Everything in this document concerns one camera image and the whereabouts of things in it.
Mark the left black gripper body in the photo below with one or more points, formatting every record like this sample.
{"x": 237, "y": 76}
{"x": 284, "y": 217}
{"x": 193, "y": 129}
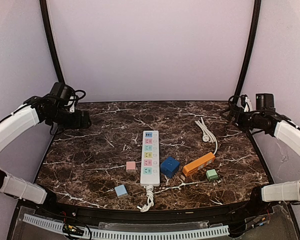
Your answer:
{"x": 83, "y": 120}

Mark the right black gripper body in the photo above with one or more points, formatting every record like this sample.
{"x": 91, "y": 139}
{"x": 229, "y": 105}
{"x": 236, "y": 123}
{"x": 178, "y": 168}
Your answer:
{"x": 236, "y": 117}

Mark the pink plug adapter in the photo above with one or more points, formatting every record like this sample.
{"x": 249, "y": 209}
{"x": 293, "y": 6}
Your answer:
{"x": 131, "y": 167}

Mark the blue cube socket adapter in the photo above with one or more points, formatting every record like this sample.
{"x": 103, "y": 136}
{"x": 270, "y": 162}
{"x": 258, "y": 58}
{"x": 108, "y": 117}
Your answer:
{"x": 169, "y": 167}

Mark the white multicolour power strip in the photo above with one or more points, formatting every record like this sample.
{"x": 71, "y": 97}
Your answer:
{"x": 150, "y": 159}

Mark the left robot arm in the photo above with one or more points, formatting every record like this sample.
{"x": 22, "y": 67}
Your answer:
{"x": 58, "y": 107}

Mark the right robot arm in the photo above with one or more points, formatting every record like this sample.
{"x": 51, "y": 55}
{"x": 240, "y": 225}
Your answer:
{"x": 265, "y": 119}

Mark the green plug adapter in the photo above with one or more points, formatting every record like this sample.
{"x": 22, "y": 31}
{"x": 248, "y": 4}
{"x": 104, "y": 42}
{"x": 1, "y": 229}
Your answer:
{"x": 212, "y": 175}

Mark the light blue plug adapter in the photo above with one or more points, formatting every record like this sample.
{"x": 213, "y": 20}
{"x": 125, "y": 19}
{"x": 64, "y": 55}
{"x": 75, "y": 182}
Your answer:
{"x": 121, "y": 191}

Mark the orange power strip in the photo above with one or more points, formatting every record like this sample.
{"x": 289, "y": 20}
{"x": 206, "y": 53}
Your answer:
{"x": 197, "y": 164}

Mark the light blue slotted cable duct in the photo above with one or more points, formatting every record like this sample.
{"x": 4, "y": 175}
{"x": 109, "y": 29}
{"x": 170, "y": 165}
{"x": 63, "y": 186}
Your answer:
{"x": 113, "y": 231}

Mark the right black frame post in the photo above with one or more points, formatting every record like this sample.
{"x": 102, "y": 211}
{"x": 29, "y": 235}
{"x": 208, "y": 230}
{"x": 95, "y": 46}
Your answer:
{"x": 249, "y": 46}

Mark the black frame post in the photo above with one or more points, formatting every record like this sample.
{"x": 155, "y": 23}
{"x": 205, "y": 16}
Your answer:
{"x": 50, "y": 40}
{"x": 249, "y": 46}

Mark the left black frame post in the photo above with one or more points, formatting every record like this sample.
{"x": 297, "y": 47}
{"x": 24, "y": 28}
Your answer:
{"x": 50, "y": 40}

